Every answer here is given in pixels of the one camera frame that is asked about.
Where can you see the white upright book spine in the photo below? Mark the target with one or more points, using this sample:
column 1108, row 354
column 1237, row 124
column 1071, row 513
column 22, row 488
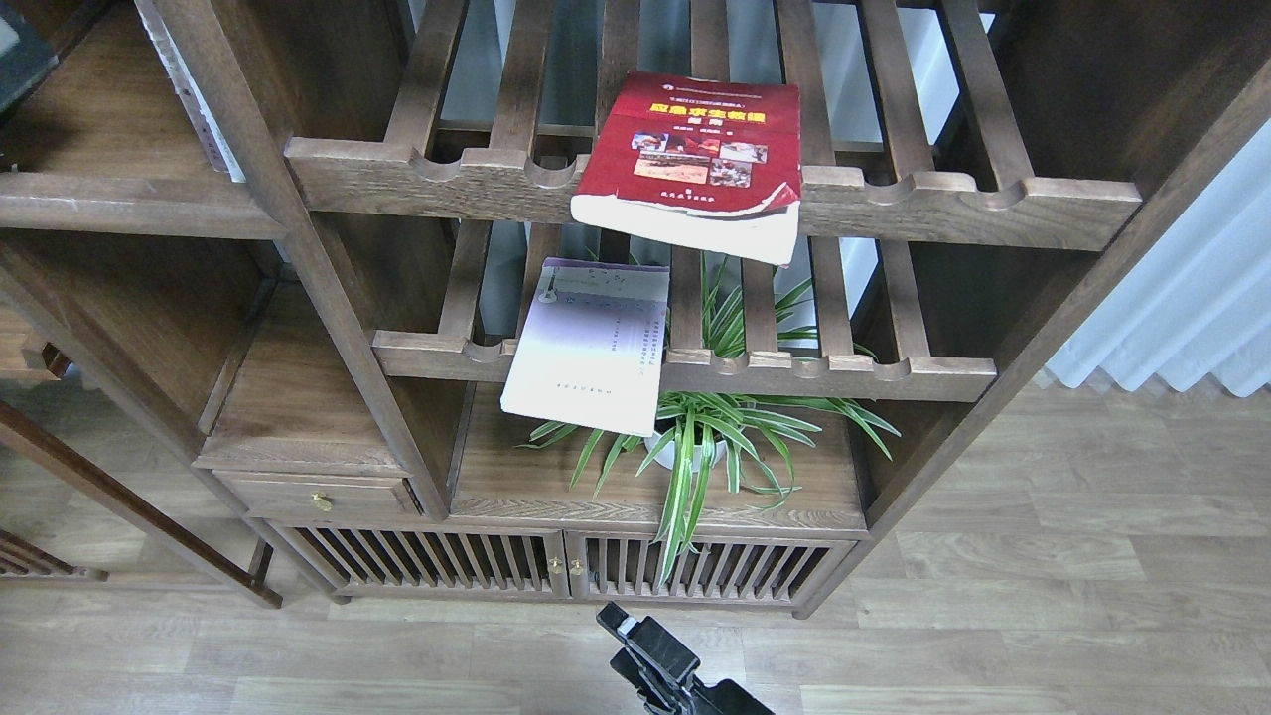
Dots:
column 197, row 108

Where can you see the green spider plant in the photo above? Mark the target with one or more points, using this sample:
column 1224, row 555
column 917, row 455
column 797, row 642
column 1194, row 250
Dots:
column 701, row 428

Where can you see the wooden furniture frame left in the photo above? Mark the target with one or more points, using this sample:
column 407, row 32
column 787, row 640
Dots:
column 25, row 563

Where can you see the dark wooden bookshelf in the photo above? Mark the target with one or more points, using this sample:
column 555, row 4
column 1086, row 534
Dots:
column 976, row 176

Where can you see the white lavender paperback book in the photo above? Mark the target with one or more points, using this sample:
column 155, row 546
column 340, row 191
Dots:
column 591, row 350

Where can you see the red paperback book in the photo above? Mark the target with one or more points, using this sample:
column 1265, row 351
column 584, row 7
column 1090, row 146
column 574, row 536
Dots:
column 698, row 163

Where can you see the green grey black-edged book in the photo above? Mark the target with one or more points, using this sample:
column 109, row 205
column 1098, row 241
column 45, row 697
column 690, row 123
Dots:
column 26, row 57

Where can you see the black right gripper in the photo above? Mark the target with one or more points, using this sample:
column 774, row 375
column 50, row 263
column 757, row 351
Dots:
column 662, row 670

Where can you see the white pleated curtain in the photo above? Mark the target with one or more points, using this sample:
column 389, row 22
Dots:
column 1197, row 305

